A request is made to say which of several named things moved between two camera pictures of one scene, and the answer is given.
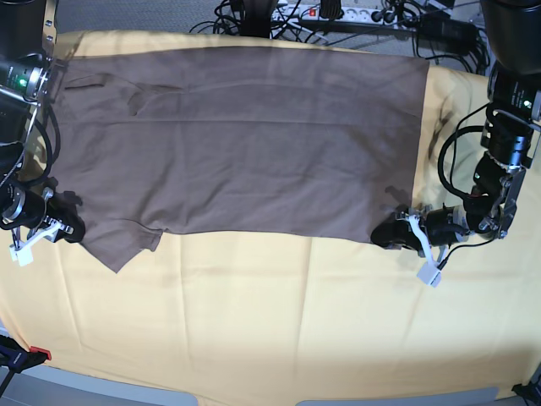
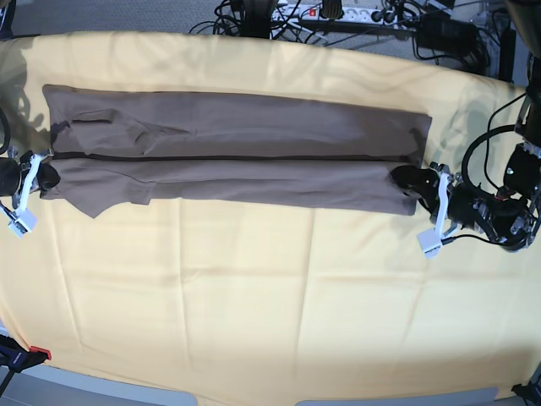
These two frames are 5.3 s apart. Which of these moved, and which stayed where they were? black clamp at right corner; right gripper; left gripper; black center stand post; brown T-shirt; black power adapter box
Moved: left gripper; brown T-shirt; right gripper
Stayed: black center stand post; black clamp at right corner; black power adapter box
